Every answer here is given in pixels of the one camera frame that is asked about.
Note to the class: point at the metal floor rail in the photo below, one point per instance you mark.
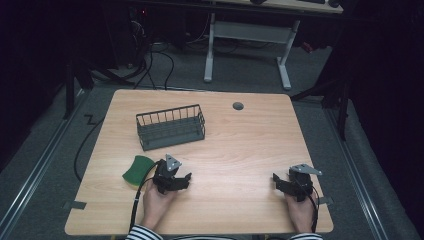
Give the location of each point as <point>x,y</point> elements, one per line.
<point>360,180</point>
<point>40,166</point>

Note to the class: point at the grey tape strip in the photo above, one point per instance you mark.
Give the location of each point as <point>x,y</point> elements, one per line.
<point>326,200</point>
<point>75,205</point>

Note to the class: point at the dark computer tower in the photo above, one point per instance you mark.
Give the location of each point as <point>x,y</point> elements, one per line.
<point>138,36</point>

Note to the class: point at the black keyboard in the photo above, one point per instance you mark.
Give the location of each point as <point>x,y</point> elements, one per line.
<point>310,1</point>

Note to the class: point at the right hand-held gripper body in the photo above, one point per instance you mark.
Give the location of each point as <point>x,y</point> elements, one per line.
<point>301,181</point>

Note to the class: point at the dark curtain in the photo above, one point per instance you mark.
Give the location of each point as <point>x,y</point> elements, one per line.
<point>30,66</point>
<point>390,83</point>

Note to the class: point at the green and yellow sponge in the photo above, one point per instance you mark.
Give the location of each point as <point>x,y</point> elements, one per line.
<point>136,170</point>

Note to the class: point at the desk with white legs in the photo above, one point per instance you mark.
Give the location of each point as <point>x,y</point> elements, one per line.
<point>250,32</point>

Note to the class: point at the black computer mouse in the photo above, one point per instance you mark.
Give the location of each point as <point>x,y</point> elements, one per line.
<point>334,3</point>

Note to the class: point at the black metal stand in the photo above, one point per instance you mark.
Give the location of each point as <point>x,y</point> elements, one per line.
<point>342,110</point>
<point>69,90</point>

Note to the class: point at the grey round table grommet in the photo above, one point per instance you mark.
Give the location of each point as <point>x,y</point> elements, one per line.
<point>238,106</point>

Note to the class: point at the small red object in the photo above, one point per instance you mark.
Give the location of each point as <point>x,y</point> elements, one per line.
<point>307,47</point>

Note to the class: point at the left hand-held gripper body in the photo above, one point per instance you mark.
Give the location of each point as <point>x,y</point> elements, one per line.
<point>166,173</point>

